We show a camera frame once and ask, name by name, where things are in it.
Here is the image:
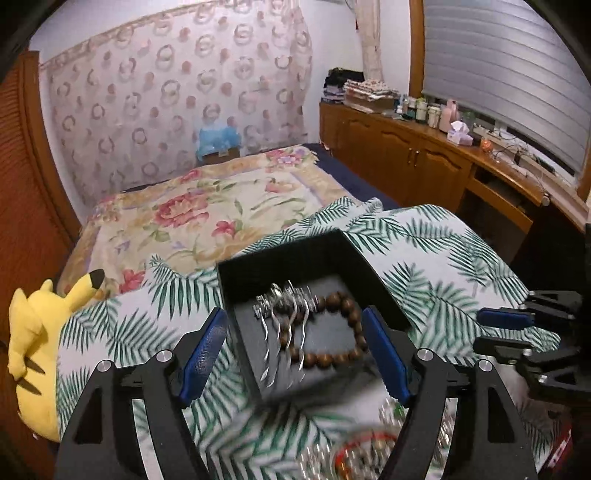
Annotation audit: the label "stack of patterned fabrics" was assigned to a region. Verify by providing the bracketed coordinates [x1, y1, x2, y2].
[344, 79, 400, 112]

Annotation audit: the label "wooden cabinet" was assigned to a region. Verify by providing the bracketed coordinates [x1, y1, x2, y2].
[318, 102, 591, 265]

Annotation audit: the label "yellow plush toy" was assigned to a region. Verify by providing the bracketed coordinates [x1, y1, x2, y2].
[8, 269, 105, 439]

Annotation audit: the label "black jewelry box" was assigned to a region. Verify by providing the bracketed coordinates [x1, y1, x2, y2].
[216, 229, 414, 407]

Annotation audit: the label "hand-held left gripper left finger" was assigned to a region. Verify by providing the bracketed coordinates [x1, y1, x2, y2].
[55, 307, 229, 480]

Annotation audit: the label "stack of dark folded clothes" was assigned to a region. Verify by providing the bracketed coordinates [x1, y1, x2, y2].
[323, 68, 365, 104]

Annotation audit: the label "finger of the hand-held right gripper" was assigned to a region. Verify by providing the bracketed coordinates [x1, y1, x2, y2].
[477, 290, 583, 334]
[473, 336, 561, 366]

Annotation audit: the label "silver chain necklace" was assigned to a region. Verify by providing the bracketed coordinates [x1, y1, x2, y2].
[253, 279, 320, 388]

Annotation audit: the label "wooden louvre wardrobe door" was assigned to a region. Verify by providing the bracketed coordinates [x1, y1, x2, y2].
[0, 51, 83, 334]

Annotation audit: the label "wooden window frame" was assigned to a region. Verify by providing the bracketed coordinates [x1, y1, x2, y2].
[409, 0, 591, 232]

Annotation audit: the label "white lace curtain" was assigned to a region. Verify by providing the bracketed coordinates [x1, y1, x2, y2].
[348, 0, 386, 83]

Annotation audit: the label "tangled cables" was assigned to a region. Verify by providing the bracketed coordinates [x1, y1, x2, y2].
[471, 122, 578, 180]

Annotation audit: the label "row of cosmetic bottles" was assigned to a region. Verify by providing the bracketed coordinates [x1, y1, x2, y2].
[396, 95, 463, 133]

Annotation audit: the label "pearl bead bracelet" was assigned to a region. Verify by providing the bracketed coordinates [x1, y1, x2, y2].
[295, 443, 345, 480]

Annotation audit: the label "wooden bead bracelet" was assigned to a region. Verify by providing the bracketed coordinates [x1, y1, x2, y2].
[288, 292, 370, 367]

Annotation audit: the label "small cardboard box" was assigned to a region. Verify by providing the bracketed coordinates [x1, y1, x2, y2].
[202, 147, 241, 165]

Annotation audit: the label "pink tissue box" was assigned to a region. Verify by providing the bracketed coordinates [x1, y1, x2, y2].
[445, 121, 476, 147]

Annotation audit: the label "ring patterned curtain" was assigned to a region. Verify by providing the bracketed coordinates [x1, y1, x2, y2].
[39, 0, 315, 209]

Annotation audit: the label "grey window blind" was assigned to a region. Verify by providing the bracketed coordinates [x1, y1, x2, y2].
[422, 0, 591, 177]

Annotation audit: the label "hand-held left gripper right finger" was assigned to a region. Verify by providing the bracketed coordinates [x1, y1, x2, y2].
[361, 305, 539, 480]

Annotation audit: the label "floral blanket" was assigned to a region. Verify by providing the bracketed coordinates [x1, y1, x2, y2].
[58, 144, 352, 306]

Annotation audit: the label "leaf print cloth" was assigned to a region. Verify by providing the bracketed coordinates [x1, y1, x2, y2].
[55, 196, 561, 480]

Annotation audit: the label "navy bed sheet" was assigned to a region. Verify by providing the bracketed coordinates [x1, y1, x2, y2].
[302, 143, 400, 210]

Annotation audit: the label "red string bracelet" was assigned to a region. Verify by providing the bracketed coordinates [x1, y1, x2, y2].
[330, 428, 402, 480]

